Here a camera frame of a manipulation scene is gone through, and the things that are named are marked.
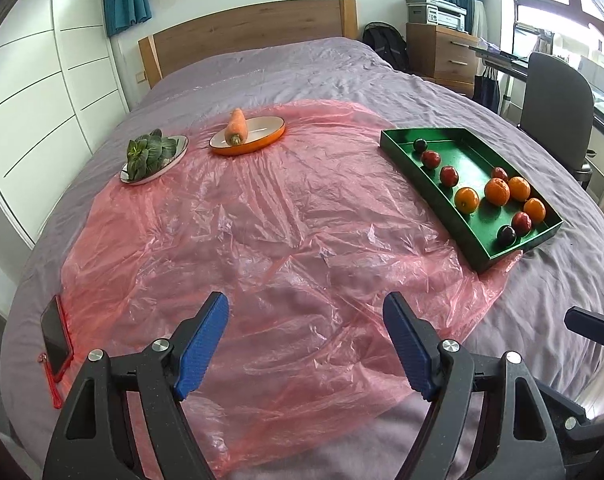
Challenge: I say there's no grey printer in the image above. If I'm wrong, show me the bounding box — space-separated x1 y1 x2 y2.
406 0 467 33

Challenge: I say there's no carrot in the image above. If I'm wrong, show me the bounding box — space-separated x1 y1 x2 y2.
227 108 248 146

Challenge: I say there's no dark blue bag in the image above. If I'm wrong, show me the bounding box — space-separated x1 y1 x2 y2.
473 67 502 111

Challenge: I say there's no orange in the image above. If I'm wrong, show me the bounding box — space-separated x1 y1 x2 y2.
523 198 547 223
454 187 481 214
484 178 511 206
507 176 532 202

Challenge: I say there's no green rectangular tray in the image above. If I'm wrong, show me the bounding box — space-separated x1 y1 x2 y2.
379 127 564 275

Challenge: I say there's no black backpack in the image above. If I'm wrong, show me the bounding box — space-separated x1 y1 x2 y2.
362 22 408 72

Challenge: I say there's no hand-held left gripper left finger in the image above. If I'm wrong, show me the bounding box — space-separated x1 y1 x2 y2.
42 291 230 480

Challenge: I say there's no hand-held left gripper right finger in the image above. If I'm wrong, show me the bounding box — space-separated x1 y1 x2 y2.
383 292 565 480

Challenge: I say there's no wooden dresser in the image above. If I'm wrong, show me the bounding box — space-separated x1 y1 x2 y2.
406 22 481 97

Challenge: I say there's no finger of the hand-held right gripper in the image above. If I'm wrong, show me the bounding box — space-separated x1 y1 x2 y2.
564 306 604 348
534 380 604 466

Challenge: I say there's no grey office chair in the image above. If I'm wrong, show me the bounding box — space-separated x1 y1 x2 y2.
517 51 595 191

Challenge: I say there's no white wardrobe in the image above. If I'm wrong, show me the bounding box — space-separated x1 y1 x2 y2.
0 0 130 246

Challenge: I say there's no pink plastic sheet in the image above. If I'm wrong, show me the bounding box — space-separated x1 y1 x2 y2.
57 100 525 478

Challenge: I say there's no bed with purple cover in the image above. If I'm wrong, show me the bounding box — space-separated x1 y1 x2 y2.
2 36 604 480

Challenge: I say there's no orange oval dish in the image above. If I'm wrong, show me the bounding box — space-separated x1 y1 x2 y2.
209 116 287 157

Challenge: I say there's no phone with red case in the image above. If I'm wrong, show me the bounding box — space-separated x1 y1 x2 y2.
36 295 75 409

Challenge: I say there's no green bok choy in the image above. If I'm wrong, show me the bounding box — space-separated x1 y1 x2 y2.
126 129 178 181

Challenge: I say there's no wooden headboard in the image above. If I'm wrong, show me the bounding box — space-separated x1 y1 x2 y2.
138 0 358 90

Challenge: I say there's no white round plate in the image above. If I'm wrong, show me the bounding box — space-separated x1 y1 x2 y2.
120 135 189 186

